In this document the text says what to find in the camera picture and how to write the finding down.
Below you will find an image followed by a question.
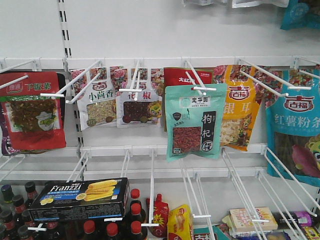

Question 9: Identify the white peppercorn pouch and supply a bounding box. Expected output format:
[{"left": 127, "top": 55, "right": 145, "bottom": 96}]
[{"left": 116, "top": 68, "right": 164, "bottom": 128}]

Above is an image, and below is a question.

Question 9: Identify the beige striped snack box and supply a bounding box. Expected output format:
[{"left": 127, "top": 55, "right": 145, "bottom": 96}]
[{"left": 229, "top": 206, "right": 279, "bottom": 233}]

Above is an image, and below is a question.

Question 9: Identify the yellow snack pouch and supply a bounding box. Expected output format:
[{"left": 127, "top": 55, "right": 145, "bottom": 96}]
[{"left": 167, "top": 204, "right": 194, "bottom": 240}]

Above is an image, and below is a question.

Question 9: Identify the teal goji berry pouch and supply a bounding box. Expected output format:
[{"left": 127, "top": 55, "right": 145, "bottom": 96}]
[{"left": 164, "top": 83, "right": 228, "bottom": 162}]

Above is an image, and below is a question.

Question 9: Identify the orange white fungus pouch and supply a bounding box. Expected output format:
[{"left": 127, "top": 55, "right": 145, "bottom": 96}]
[{"left": 212, "top": 65, "right": 263, "bottom": 151}]

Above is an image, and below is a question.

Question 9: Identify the black Franzzi cookie box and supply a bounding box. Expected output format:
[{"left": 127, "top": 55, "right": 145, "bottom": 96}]
[{"left": 29, "top": 177, "right": 129, "bottom": 223}]

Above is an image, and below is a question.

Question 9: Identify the red pickled vegetable pouch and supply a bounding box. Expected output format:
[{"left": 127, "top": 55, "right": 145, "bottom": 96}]
[{"left": 0, "top": 71, "right": 67, "bottom": 152}]

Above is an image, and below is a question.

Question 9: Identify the blue sweet potato noodle pouch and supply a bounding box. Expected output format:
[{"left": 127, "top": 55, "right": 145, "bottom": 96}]
[{"left": 265, "top": 69, "right": 320, "bottom": 187}]

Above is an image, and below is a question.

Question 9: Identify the teal pouch upper right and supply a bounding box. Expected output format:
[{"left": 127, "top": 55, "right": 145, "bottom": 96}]
[{"left": 280, "top": 0, "right": 320, "bottom": 30}]

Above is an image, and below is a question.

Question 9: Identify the red spout sauce pouch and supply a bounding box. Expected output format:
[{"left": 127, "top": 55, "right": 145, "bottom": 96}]
[{"left": 148, "top": 193, "right": 169, "bottom": 238}]

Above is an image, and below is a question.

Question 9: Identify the white fennel seed pouch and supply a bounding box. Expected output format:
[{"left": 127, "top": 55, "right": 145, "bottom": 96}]
[{"left": 73, "top": 67, "right": 117, "bottom": 131}]

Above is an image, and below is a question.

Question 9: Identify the red pouch behind teal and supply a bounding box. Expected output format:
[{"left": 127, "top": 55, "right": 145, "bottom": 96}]
[{"left": 164, "top": 67, "right": 211, "bottom": 133}]

